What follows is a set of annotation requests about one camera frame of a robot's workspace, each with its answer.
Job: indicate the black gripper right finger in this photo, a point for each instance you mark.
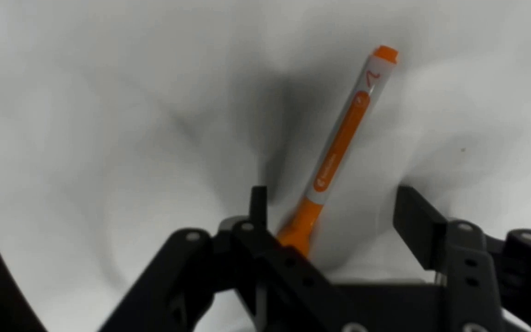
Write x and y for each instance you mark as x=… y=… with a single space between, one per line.
x=481 y=283

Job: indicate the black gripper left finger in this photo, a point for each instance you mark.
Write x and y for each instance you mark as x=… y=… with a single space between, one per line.
x=241 y=289

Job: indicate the orange and white pen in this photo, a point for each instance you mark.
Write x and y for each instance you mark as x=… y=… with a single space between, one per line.
x=341 y=145

